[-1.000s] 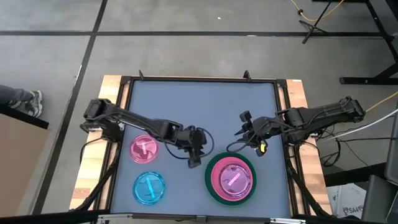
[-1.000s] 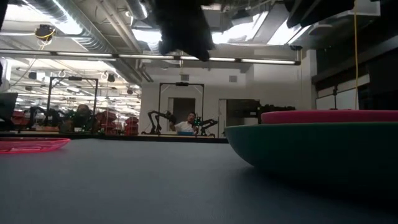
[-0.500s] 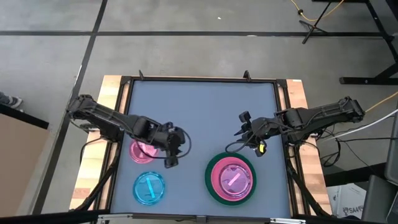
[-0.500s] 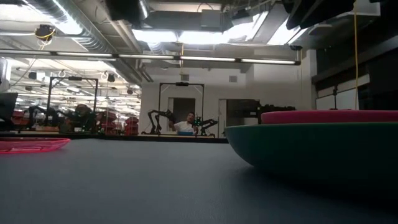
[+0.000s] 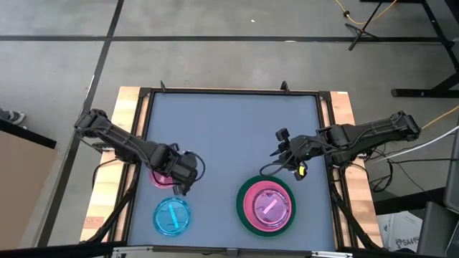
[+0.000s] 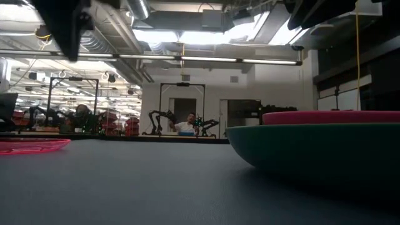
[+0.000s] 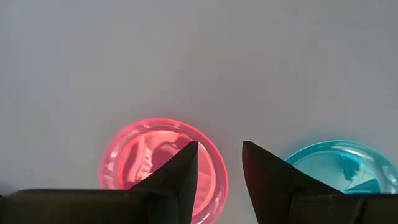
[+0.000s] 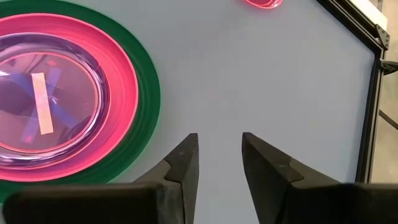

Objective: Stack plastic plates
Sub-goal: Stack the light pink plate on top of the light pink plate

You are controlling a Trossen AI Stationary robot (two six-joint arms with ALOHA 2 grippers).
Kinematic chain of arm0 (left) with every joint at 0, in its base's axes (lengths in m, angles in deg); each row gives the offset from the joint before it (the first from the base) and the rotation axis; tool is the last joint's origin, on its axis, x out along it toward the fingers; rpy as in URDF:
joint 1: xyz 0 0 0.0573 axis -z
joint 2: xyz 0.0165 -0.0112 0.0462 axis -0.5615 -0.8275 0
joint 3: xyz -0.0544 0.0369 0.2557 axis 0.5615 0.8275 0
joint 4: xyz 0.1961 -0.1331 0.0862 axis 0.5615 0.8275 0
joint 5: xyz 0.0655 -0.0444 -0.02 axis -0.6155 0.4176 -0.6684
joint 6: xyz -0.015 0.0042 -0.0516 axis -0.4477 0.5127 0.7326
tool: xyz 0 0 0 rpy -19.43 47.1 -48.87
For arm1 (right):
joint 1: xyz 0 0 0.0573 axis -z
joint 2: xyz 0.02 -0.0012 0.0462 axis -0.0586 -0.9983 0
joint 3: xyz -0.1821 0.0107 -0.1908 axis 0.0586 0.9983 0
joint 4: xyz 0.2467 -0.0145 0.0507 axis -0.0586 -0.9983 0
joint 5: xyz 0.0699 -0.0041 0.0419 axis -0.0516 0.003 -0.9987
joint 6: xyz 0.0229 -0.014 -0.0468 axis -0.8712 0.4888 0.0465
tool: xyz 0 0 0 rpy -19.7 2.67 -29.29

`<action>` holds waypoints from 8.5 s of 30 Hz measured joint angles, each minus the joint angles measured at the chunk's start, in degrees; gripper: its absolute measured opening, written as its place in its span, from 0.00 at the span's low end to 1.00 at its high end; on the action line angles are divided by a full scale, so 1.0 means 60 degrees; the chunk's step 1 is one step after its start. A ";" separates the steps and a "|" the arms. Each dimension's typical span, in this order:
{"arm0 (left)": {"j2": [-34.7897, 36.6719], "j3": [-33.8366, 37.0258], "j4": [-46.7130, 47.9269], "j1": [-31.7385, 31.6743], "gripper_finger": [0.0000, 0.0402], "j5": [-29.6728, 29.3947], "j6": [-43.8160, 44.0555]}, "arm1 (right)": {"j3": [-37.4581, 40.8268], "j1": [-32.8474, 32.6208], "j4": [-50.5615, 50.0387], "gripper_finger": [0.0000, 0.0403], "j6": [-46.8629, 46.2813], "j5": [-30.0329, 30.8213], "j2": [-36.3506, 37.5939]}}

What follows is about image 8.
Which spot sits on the large opaque pink plate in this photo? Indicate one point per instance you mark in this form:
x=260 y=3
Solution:
x=124 y=93

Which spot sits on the clear blue plate crossed tape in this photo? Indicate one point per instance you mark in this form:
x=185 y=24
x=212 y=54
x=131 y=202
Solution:
x=18 y=87

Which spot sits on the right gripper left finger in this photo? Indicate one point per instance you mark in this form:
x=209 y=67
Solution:
x=93 y=205

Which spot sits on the large green plastic plate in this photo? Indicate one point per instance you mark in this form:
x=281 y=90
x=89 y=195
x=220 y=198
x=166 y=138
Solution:
x=149 y=93

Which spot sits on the clear pink plastic plate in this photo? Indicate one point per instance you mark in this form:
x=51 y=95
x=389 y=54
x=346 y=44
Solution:
x=62 y=77
x=264 y=3

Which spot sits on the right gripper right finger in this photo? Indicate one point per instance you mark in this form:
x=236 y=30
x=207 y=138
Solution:
x=311 y=205

